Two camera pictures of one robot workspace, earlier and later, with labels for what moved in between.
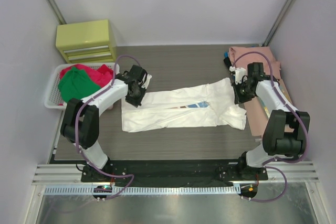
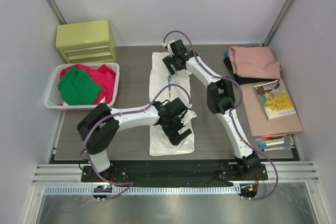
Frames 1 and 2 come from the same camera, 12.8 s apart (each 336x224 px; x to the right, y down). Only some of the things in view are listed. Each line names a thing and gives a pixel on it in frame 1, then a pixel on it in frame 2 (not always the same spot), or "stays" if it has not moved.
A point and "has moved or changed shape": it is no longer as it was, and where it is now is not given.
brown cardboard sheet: x=257 y=118 stays
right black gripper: x=239 y=95 → x=171 y=63
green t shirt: x=75 y=83 stays
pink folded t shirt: x=234 y=52 stays
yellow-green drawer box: x=90 y=41 stays
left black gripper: x=134 y=99 → x=176 y=131
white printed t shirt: x=210 y=104 has moved or changed shape
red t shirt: x=102 y=74 stays
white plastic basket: x=53 y=98 stays
